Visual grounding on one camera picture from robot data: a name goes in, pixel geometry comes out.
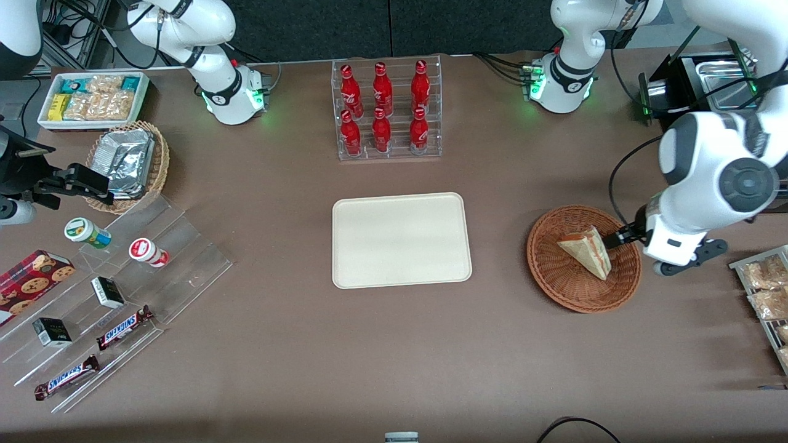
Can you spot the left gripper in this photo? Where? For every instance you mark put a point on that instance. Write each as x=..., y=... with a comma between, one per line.
x=638, y=224

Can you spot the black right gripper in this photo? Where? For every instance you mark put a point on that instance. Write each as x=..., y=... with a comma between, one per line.
x=13, y=172

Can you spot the triangular sandwich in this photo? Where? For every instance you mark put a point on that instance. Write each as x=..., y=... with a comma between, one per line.
x=588, y=252

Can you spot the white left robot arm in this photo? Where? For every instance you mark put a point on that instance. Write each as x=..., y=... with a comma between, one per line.
x=695, y=154

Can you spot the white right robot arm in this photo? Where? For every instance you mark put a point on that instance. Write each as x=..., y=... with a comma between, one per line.
x=215, y=86

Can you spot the large round wicker basket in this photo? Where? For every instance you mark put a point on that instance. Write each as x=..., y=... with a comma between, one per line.
x=566, y=283

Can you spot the small oval wicker basket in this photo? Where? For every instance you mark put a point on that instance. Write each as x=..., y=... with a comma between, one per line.
x=161, y=160

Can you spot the beige plastic tray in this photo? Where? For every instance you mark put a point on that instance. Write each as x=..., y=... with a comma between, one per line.
x=400, y=240

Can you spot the green lid cup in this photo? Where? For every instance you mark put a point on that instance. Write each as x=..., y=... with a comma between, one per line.
x=83, y=231

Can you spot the silver foil packet stack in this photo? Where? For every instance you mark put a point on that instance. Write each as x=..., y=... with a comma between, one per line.
x=126, y=160

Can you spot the white rectangular snack bin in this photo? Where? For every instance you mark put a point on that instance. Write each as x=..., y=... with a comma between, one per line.
x=46, y=120

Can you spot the yellow snack packet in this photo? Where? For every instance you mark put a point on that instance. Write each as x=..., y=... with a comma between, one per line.
x=58, y=106

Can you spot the clear cracker pack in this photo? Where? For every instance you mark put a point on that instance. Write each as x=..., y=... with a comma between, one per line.
x=117, y=106
x=104, y=84
x=83, y=106

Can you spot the red lid cup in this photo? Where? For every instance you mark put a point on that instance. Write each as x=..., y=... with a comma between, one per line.
x=146, y=251

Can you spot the red plaid cookie box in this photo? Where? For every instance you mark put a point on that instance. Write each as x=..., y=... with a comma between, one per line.
x=31, y=283

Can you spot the teal snack packet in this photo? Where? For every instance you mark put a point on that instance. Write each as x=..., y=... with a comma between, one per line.
x=131, y=83
x=74, y=84

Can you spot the small black box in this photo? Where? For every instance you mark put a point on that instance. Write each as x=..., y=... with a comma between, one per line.
x=52, y=332
x=108, y=293

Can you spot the clear acrylic stepped display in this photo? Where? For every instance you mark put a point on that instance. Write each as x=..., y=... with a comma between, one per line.
x=184, y=258

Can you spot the clear bag of snacks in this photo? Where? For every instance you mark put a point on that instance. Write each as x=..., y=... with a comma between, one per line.
x=783, y=333
x=769, y=304
x=763, y=274
x=784, y=355

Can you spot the Snickers chocolate bar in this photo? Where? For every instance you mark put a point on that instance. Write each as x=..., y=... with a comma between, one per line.
x=123, y=327
x=66, y=377

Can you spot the black food warmer cabinet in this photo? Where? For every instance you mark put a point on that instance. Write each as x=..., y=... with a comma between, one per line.
x=677, y=80

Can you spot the steel food pan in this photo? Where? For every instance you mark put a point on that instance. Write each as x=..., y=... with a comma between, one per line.
x=717, y=80

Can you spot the red cola bottle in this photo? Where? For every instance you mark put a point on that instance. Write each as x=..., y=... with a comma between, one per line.
x=420, y=86
x=419, y=132
x=382, y=89
x=350, y=135
x=351, y=92
x=381, y=132

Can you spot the clear acrylic bottle rack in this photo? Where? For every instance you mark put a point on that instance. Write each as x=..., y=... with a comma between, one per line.
x=388, y=151

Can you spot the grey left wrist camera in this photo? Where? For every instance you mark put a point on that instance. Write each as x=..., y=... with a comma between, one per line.
x=702, y=252

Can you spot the aluminium frame profile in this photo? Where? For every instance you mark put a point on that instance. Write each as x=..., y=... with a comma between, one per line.
x=86, y=31

